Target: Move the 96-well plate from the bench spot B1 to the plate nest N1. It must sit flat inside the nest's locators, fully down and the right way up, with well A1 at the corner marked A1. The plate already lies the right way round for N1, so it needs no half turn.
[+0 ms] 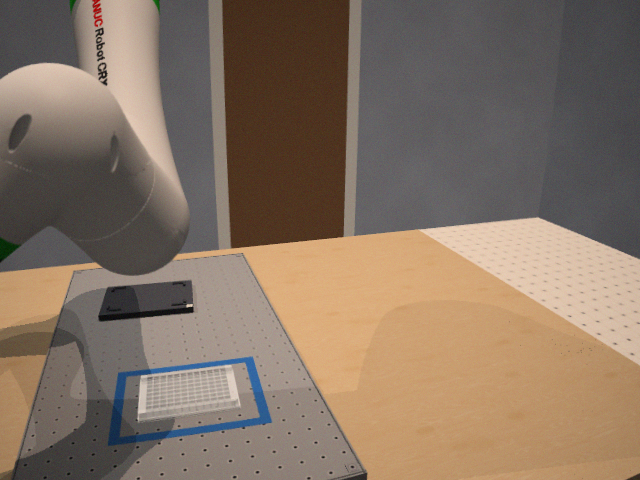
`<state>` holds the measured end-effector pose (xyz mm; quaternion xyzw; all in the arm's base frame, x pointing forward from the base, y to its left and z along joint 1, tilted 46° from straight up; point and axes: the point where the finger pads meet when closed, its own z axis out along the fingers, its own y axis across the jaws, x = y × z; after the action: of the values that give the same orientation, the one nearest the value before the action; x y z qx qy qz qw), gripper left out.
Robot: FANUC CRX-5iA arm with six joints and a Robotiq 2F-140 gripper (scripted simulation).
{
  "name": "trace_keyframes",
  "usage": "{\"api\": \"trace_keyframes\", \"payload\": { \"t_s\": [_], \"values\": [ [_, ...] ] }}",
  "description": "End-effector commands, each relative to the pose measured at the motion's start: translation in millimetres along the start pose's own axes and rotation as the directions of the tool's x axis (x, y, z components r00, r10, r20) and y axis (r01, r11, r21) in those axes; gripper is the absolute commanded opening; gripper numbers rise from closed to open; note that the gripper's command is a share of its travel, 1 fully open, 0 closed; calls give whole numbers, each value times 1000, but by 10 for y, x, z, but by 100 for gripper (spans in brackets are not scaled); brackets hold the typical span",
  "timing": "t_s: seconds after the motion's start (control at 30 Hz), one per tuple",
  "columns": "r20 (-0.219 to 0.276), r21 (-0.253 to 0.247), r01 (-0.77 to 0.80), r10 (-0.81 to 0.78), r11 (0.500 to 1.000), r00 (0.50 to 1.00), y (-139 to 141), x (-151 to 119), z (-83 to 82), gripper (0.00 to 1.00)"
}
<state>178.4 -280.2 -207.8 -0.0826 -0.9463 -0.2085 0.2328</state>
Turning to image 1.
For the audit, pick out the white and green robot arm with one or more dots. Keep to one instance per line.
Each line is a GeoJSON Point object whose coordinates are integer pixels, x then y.
{"type": "Point", "coordinates": [69, 157]}

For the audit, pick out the blue rectangular tape outline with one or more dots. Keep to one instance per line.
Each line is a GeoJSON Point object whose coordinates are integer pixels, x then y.
{"type": "Point", "coordinates": [115, 426]}

